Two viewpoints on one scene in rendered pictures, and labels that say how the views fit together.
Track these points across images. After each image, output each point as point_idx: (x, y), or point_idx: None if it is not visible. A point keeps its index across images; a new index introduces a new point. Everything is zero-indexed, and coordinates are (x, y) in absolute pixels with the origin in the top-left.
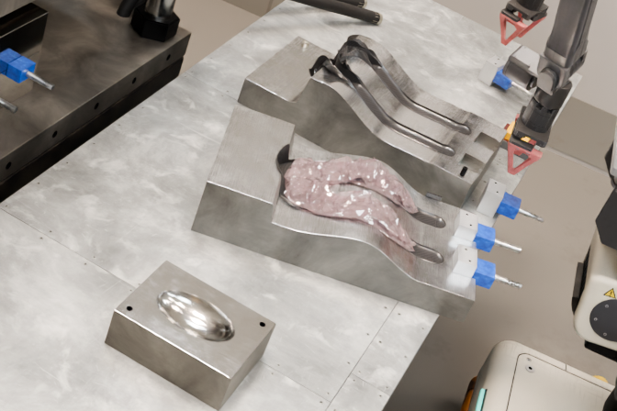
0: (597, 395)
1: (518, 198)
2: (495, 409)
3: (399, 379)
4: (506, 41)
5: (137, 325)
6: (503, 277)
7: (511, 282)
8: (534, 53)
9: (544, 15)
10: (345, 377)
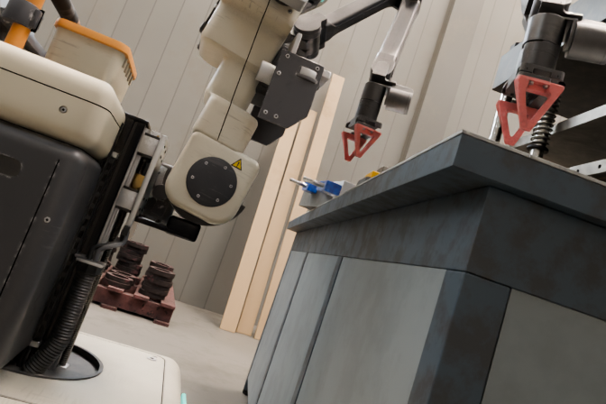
0: (38, 395)
1: (329, 180)
2: (173, 395)
3: (303, 214)
4: (507, 138)
5: None
6: (300, 181)
7: (296, 180)
8: (400, 86)
9: (514, 76)
10: None
